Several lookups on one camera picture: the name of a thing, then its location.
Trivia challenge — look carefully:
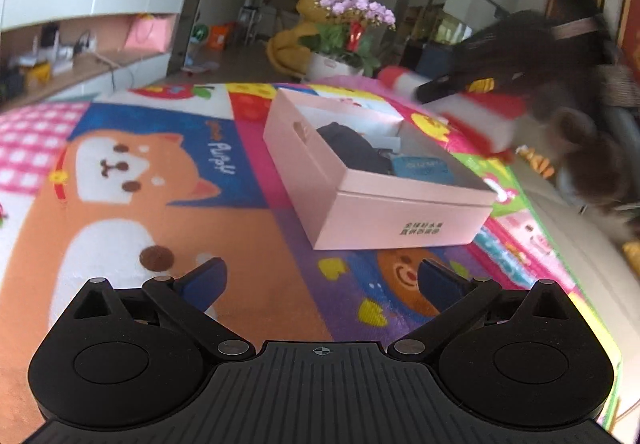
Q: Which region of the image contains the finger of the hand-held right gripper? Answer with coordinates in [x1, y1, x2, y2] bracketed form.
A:
[415, 74, 473, 105]

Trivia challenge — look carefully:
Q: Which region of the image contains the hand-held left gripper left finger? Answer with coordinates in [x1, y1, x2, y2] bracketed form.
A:
[72, 258, 257, 361]

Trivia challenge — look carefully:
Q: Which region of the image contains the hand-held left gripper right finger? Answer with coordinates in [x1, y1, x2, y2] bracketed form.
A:
[387, 258, 571, 361]

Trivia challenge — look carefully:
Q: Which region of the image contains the red and white foam rocket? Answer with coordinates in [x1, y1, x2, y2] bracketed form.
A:
[377, 65, 531, 162]

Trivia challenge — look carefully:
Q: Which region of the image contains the pink cardboard box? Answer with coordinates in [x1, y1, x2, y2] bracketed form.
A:
[262, 88, 501, 251]

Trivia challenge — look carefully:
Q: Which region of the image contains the blue tissue pack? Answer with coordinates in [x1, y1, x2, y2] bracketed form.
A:
[391, 155, 457, 185]

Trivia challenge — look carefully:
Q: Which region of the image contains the black plush toy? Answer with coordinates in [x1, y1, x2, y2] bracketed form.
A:
[316, 122, 396, 176]

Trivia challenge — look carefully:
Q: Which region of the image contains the person's right hand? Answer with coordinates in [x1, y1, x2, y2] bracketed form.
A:
[535, 106, 633, 213]

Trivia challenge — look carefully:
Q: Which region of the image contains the fish tank with dark cabinet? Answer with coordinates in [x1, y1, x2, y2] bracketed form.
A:
[400, 0, 512, 70]

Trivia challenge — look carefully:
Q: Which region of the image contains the colourful cartoon play mat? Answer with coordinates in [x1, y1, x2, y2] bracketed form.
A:
[0, 81, 623, 444]

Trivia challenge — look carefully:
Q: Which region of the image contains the large red framed picture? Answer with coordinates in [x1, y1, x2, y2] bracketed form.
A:
[617, 0, 640, 70]

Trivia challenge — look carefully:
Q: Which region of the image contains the orange plush toy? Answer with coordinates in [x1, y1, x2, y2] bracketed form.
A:
[517, 144, 557, 181]

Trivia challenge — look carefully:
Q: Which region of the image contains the potted purple orchid plant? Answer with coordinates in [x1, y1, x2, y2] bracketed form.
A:
[299, 0, 397, 79]

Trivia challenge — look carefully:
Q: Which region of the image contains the large yellow plush toy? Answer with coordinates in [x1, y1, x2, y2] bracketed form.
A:
[266, 0, 326, 74]

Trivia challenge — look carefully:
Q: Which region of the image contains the orange bag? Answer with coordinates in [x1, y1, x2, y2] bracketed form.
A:
[209, 22, 235, 50]

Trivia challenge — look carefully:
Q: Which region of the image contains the pink gift bag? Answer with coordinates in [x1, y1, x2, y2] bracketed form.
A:
[124, 14, 173, 53]

